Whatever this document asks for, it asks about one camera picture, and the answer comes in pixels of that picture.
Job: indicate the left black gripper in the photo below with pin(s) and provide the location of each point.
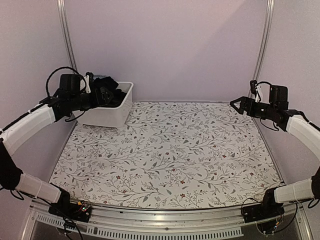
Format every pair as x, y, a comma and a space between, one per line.
104, 100

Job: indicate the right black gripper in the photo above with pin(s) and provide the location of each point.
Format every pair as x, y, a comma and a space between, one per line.
245, 100

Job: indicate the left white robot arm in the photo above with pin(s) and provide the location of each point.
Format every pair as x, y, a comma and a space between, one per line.
49, 111

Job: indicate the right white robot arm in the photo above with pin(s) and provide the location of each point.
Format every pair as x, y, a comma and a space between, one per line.
295, 123

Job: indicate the white plastic laundry bin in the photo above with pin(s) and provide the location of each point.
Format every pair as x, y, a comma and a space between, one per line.
110, 117

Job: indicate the dark garment in bin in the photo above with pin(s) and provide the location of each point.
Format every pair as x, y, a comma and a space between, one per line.
111, 85

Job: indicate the floral patterned table mat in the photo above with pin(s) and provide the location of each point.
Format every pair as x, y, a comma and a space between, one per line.
169, 156

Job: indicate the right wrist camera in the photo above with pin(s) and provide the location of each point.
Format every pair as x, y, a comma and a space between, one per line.
278, 96

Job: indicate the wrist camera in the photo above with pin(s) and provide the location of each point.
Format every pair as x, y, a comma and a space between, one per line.
278, 96
70, 83

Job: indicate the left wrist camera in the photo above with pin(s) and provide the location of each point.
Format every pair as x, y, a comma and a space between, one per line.
70, 83

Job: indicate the left aluminium frame post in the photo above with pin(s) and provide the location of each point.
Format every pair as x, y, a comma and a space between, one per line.
61, 7

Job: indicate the aluminium frame post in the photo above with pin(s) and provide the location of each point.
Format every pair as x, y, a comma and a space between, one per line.
270, 5
61, 7

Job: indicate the right aluminium frame post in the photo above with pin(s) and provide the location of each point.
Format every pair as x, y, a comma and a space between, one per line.
270, 5

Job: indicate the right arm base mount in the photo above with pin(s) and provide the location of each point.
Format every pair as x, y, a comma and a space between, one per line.
268, 208

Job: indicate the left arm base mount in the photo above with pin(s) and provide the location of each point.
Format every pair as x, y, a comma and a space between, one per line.
80, 211

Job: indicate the front aluminium rail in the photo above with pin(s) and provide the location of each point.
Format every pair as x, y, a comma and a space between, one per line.
123, 223

